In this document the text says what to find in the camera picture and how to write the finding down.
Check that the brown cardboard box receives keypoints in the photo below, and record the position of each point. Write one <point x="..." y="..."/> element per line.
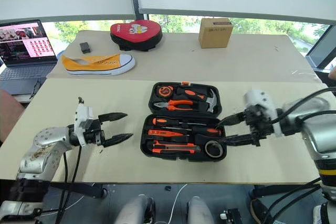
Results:
<point x="215" y="35"/>

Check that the grey laptop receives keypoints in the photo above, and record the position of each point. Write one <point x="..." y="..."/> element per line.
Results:
<point x="23" y="48"/>

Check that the black and white device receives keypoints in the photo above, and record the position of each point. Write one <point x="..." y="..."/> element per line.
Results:
<point x="232" y="216"/>

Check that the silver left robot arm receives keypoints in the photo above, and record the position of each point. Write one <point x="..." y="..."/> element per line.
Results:
<point x="44" y="142"/>

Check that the orange test pen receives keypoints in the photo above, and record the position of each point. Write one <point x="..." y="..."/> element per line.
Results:
<point x="162" y="133"/>

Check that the small black floor object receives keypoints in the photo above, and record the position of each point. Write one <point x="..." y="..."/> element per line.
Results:
<point x="168" y="188"/>

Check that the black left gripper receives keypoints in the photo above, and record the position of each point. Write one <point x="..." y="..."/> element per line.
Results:
<point x="94" y="133"/>

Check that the yellow canvas sneaker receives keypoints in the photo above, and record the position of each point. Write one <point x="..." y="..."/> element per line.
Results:
<point x="94" y="66"/>

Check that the orange black tape measure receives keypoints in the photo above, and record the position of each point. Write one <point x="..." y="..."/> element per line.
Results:
<point x="165" y="91"/>

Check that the black electrical tape roll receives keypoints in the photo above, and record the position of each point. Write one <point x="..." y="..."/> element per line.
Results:
<point x="214" y="155"/>

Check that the silver shaft orange-black screwdriver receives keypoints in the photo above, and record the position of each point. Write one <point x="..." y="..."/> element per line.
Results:
<point x="164" y="121"/>

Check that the black table crossbar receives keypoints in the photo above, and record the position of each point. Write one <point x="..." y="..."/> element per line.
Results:
<point x="78" y="189"/>

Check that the black tool case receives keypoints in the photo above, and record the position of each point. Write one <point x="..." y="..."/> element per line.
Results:
<point x="183" y="157"/>

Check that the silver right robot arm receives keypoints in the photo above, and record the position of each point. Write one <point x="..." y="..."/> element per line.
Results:
<point x="315" y="124"/>

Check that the grey rounded shape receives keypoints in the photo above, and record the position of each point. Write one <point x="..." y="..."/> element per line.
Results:
<point x="199" y="212"/>
<point x="134" y="211"/>

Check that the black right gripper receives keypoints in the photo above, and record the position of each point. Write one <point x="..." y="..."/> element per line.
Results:
<point x="260" y="124"/>

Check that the small black block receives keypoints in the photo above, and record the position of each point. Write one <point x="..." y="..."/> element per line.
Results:
<point x="85" y="47"/>

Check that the red heart-shaped pad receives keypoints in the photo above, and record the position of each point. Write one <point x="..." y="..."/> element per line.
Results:
<point x="134" y="31"/>

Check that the reddish brown rounded object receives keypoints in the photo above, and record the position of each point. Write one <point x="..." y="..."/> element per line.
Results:
<point x="9" y="116"/>

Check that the orange black utility knife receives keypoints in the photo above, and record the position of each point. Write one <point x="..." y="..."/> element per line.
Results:
<point x="173" y="148"/>

